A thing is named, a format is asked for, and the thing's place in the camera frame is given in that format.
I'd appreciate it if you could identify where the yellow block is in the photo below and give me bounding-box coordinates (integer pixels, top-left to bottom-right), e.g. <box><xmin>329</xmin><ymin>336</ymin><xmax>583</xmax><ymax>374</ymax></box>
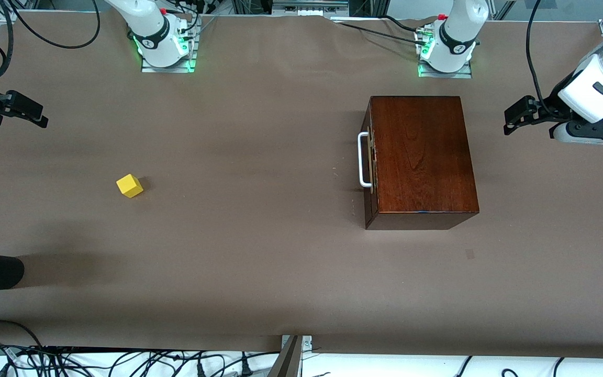
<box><xmin>116</xmin><ymin>174</ymin><xmax>144</xmax><ymax>198</ymax></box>

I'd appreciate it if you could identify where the wooden drawer with white handle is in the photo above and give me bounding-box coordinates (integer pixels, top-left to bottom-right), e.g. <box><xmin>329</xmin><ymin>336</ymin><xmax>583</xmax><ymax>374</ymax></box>
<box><xmin>358</xmin><ymin>105</ymin><xmax>379</xmax><ymax>216</ymax></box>

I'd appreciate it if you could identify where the dark wooden cabinet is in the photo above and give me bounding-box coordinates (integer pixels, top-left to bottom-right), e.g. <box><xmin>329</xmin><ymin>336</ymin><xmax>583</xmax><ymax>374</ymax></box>
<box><xmin>363</xmin><ymin>96</ymin><xmax>480</xmax><ymax>231</ymax></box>

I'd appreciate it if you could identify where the grey metal box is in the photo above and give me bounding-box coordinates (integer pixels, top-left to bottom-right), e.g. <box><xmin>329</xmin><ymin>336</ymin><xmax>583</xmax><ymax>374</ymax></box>
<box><xmin>273</xmin><ymin>0</ymin><xmax>349</xmax><ymax>16</ymax></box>

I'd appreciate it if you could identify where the paper table cover sheet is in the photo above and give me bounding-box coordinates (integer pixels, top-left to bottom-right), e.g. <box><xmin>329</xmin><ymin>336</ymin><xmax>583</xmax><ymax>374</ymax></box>
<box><xmin>0</xmin><ymin>10</ymin><xmax>603</xmax><ymax>359</ymax></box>

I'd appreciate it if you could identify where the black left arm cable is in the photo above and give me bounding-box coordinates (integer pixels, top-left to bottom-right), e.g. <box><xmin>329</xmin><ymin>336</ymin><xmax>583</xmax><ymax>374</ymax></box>
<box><xmin>526</xmin><ymin>0</ymin><xmax>564</xmax><ymax>118</ymax></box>

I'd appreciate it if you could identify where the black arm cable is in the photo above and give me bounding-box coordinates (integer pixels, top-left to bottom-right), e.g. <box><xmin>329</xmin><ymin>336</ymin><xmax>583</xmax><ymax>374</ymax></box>
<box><xmin>0</xmin><ymin>0</ymin><xmax>102</xmax><ymax>83</ymax></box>
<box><xmin>526</xmin><ymin>0</ymin><xmax>564</xmax><ymax>118</ymax></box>

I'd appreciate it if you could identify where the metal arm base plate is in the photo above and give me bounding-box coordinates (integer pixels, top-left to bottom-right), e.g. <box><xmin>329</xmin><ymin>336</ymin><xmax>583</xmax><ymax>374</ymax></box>
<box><xmin>141</xmin><ymin>31</ymin><xmax>197</xmax><ymax>73</ymax></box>
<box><xmin>418</xmin><ymin>29</ymin><xmax>473</xmax><ymax>79</ymax></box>

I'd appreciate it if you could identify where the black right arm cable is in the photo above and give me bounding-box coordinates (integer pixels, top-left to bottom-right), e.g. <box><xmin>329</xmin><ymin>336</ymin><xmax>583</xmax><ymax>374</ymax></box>
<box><xmin>0</xmin><ymin>0</ymin><xmax>102</xmax><ymax>83</ymax></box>

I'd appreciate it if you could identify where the aluminium bracket with beam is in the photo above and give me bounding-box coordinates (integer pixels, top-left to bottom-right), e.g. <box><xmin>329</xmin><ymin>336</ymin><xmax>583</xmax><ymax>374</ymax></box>
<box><xmin>267</xmin><ymin>335</ymin><xmax>314</xmax><ymax>377</ymax></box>

